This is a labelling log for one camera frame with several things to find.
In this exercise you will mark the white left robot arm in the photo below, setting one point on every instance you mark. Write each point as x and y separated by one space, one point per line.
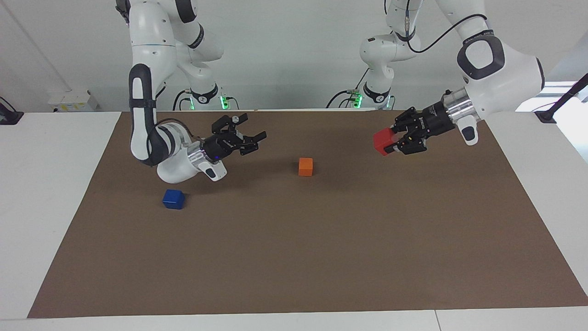
505 73

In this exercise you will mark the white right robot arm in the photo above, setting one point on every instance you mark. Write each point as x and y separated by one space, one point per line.
151 46

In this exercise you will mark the orange wooden block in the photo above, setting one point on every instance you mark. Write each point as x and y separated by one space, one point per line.
305 167

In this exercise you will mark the brown table mat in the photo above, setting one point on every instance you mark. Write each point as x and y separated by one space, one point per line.
294 253

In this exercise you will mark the red wooden block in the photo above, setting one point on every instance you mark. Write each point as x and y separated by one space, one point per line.
382 140

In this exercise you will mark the blue wooden block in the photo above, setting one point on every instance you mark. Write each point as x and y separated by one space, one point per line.
173 199

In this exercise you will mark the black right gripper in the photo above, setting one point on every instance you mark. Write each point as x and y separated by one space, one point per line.
223 146

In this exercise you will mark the black camera stand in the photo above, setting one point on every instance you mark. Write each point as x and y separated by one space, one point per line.
562 99

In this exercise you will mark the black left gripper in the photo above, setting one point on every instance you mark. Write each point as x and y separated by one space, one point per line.
427 122

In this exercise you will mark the white wall socket box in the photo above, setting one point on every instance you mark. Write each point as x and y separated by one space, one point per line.
73 101

